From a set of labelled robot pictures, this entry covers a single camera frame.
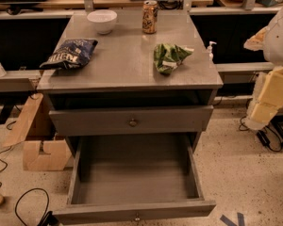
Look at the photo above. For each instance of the padded gripper body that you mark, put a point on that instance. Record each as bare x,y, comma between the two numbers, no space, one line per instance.
278,41

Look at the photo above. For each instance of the green jalapeno chip bag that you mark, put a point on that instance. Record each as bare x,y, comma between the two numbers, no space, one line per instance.
167,57

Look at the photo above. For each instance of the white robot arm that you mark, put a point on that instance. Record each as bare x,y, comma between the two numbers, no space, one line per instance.
270,38

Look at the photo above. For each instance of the grey drawer cabinet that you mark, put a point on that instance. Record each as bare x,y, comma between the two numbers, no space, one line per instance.
121,72

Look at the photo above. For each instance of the open grey drawer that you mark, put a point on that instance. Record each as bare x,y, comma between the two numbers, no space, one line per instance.
134,177

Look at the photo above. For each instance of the blue chip bag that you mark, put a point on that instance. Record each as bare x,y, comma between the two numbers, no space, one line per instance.
72,54

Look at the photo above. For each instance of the upper closed grey drawer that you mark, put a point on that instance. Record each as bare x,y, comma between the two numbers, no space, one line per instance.
131,120

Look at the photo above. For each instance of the white pump bottle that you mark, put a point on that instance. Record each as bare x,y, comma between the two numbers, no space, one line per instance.
210,50

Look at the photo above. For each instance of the orange drink can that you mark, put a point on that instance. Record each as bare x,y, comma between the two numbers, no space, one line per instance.
149,16

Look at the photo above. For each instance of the white bowl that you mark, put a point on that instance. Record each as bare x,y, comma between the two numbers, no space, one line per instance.
103,20

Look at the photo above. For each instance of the wooden block stand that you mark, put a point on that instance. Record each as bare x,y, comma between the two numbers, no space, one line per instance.
43,150

